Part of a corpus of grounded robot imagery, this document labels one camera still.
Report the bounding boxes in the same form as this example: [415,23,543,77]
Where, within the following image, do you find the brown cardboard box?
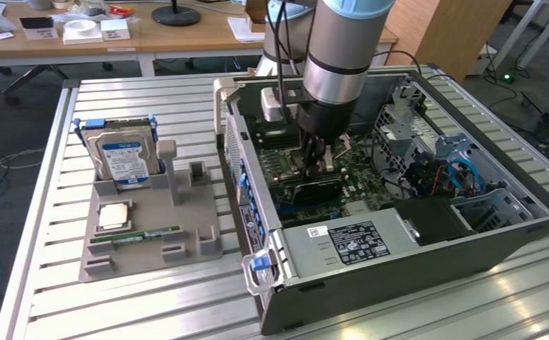
[245,0,267,24]

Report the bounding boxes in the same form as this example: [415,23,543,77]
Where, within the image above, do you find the dark filled bag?
[75,0,107,17]

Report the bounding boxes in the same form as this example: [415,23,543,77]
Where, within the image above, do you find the black lamp base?
[150,0,202,26]

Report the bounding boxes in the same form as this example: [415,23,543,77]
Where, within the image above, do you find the dark grey PC case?
[211,69,549,336]

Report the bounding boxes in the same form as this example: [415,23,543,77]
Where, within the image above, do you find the CPU socket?
[287,147,306,176]

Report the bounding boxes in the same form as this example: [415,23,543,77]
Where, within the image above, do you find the green RAM stick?
[89,226,179,244]

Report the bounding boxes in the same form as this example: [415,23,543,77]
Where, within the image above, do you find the tall metal disk bay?
[371,83,445,171]

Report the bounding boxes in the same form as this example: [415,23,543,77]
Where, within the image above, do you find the low metal disk bay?
[450,187,539,234]

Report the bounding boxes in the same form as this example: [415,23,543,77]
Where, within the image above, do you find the wooden cabinet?
[377,0,514,81]

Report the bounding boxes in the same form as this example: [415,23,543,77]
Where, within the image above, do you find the grey parts rack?
[78,139,225,284]

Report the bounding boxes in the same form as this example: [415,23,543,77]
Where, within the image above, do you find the stack of white papers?
[226,16,265,44]

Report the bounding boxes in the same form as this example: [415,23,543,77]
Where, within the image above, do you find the metal socket cover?
[335,132,353,161]

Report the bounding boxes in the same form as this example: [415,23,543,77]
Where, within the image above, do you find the hard disk in blue caddy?
[73,115,159,188]

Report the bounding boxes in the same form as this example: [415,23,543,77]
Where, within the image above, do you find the wooden desk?
[0,0,398,68]

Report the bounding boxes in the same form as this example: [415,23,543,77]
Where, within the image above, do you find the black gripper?
[295,101,354,178]

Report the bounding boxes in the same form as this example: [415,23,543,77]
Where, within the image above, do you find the black power cable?
[375,49,447,79]

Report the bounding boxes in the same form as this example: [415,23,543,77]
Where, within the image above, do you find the CPU chip with metal lid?
[97,203,131,230]

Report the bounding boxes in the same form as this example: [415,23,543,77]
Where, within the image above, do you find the green motherboard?
[254,116,398,227]

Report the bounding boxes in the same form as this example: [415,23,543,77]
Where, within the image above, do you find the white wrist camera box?
[259,87,298,122]

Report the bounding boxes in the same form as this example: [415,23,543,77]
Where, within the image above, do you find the white box with black lid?
[17,16,59,40]

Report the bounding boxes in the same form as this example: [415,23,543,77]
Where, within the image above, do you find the blue wire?
[446,160,486,196]

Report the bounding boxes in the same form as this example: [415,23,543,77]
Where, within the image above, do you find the black fan shroud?
[394,196,475,247]

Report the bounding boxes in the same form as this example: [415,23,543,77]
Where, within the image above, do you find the white desk frame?
[489,0,549,97]

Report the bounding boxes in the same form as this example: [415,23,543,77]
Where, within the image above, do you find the black chair base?
[1,63,114,106]

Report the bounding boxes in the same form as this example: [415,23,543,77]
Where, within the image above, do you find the white tape roll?
[63,19,95,36]

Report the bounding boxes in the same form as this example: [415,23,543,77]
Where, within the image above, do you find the red small item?
[106,4,131,19]

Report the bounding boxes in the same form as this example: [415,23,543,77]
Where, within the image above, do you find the graphics card with black cooler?
[281,178,345,207]

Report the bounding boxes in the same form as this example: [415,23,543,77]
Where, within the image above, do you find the grey power supply unit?
[281,208,419,279]

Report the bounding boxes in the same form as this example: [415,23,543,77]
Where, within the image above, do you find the flat white box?
[61,30,105,46]

